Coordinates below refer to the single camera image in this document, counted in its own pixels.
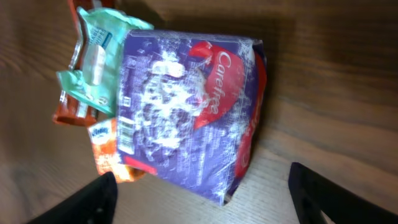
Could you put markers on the purple Carefree pad package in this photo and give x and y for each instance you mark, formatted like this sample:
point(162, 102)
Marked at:
point(188, 107)

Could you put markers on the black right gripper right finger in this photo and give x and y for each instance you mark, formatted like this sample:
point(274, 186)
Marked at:
point(314, 197)

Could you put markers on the orange tissue pack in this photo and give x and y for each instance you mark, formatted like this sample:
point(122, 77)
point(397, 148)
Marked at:
point(107, 159)

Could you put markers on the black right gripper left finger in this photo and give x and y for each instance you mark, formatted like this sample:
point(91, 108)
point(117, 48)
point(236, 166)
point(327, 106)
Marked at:
point(93, 204)

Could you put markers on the teal wipes packet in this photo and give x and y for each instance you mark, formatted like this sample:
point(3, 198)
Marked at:
point(96, 81)

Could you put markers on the red snack wrapper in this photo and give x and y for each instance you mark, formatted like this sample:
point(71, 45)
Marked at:
point(70, 110)

